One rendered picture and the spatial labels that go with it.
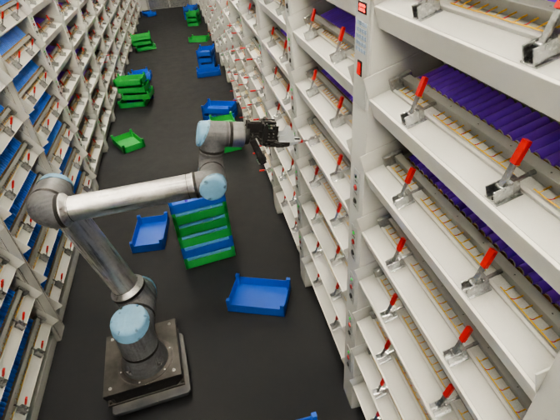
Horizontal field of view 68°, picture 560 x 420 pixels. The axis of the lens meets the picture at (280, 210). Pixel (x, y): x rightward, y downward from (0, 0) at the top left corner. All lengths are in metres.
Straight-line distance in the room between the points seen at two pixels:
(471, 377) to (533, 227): 0.38
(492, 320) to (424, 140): 0.32
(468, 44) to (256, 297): 1.83
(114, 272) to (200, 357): 0.60
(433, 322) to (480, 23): 0.58
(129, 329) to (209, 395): 0.47
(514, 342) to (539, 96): 0.36
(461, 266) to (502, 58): 0.37
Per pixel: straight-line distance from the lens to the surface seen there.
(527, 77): 0.57
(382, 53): 0.96
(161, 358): 1.93
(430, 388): 1.11
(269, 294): 2.28
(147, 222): 2.97
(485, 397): 0.90
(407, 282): 1.04
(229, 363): 2.05
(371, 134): 1.03
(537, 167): 0.68
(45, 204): 1.53
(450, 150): 0.77
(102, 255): 1.77
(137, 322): 1.78
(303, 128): 1.73
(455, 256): 0.84
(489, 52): 0.63
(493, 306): 0.77
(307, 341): 2.08
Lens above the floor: 1.67
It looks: 36 degrees down
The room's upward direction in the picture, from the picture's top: 5 degrees counter-clockwise
